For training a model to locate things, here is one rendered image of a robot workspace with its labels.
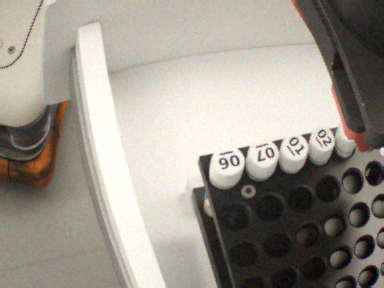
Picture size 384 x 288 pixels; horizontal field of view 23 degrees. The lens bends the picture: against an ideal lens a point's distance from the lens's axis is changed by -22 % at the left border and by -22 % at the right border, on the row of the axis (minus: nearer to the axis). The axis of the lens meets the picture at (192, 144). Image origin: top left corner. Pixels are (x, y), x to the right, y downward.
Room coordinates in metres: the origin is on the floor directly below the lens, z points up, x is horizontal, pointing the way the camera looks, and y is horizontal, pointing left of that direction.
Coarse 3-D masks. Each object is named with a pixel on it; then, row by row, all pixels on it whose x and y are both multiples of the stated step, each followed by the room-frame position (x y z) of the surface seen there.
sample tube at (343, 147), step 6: (342, 126) 0.21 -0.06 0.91; (336, 132) 0.21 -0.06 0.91; (342, 132) 0.21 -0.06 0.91; (336, 138) 0.21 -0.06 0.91; (342, 138) 0.21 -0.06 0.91; (336, 144) 0.21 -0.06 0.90; (342, 144) 0.21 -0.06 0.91; (348, 144) 0.21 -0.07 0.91; (354, 144) 0.21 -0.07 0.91; (336, 150) 0.21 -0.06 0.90; (342, 150) 0.21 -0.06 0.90; (348, 150) 0.21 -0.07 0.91; (342, 156) 0.21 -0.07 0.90; (348, 156) 0.21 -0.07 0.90
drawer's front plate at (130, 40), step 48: (48, 0) 0.25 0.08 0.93; (96, 0) 0.26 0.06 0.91; (144, 0) 0.27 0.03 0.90; (192, 0) 0.28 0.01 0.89; (240, 0) 0.29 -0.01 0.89; (288, 0) 0.30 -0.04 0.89; (48, 48) 0.25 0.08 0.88; (144, 48) 0.27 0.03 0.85; (192, 48) 0.28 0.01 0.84; (240, 48) 0.29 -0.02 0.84; (48, 96) 0.25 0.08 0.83
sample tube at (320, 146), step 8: (320, 128) 0.21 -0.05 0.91; (312, 136) 0.21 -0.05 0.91; (320, 136) 0.21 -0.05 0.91; (328, 136) 0.21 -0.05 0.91; (312, 144) 0.20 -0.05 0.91; (320, 144) 0.20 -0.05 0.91; (328, 144) 0.20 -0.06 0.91; (312, 152) 0.20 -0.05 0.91; (320, 152) 0.20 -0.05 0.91; (328, 152) 0.20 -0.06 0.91; (312, 160) 0.20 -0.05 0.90; (320, 160) 0.20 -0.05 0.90
